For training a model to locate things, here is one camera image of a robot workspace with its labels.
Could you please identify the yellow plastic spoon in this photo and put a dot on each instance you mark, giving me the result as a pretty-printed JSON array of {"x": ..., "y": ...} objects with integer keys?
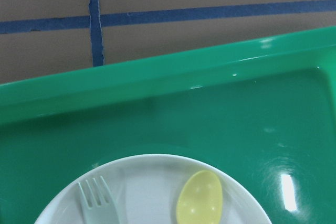
[{"x": 201, "y": 199}]

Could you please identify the pale green plastic fork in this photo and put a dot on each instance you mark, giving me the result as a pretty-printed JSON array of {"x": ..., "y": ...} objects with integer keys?
[{"x": 97, "y": 203}]

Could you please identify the white round plate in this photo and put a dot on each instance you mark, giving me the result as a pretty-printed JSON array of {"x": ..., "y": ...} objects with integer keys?
[{"x": 146, "y": 189}]

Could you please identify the green plastic tray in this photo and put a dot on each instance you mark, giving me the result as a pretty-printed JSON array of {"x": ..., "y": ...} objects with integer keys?
[{"x": 262, "y": 110}]

